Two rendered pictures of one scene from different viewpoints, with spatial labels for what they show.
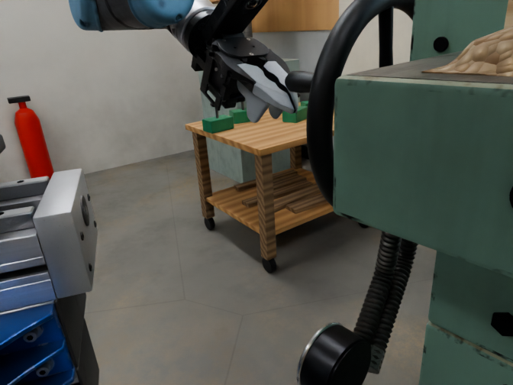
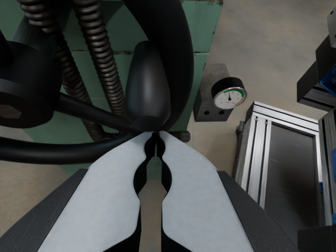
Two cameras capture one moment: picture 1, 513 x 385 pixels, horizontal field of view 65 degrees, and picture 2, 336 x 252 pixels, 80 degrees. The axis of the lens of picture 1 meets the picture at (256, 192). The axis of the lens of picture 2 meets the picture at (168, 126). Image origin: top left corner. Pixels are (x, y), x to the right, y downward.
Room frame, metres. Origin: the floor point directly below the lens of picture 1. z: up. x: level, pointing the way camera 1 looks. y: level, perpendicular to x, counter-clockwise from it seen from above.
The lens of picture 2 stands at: (0.53, -0.01, 0.94)
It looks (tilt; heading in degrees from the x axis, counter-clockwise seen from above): 57 degrees down; 209
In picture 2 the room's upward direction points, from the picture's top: 8 degrees clockwise
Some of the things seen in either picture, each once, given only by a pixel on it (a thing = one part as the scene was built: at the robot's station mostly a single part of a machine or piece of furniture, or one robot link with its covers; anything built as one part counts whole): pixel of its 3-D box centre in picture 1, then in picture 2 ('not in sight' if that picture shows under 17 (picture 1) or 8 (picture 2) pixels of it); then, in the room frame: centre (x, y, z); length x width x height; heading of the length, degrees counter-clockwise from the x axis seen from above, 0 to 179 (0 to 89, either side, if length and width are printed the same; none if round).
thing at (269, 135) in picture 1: (282, 166); not in sight; (1.72, -0.13, 0.32); 0.66 x 0.57 x 0.64; 124
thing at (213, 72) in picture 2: not in sight; (211, 92); (0.19, -0.10, 0.58); 0.12 x 0.08 x 0.08; 40
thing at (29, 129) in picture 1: (33, 143); not in sight; (2.52, 1.40, 0.30); 0.19 x 0.18 x 0.60; 32
